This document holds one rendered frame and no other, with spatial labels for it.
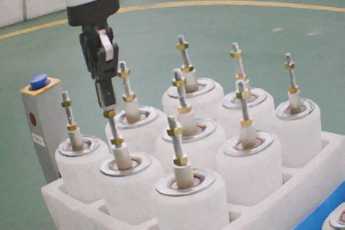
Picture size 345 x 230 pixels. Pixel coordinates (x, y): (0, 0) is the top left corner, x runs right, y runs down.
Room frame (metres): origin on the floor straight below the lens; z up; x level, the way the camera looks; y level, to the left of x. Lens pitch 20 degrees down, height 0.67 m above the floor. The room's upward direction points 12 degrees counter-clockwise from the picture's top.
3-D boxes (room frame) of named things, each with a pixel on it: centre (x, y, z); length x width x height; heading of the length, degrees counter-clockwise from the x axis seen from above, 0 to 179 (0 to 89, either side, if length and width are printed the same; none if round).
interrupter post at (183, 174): (0.86, 0.01, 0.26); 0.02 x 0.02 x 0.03
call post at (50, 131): (1.21, 0.23, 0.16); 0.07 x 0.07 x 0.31; 39
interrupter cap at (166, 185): (0.86, 0.01, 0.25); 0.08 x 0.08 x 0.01
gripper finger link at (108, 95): (0.93, 0.07, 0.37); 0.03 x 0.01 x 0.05; 18
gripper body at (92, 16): (0.95, 0.08, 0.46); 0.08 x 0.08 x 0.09
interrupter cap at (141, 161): (0.95, 0.08, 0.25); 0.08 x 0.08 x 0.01
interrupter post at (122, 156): (0.95, 0.08, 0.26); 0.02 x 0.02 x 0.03
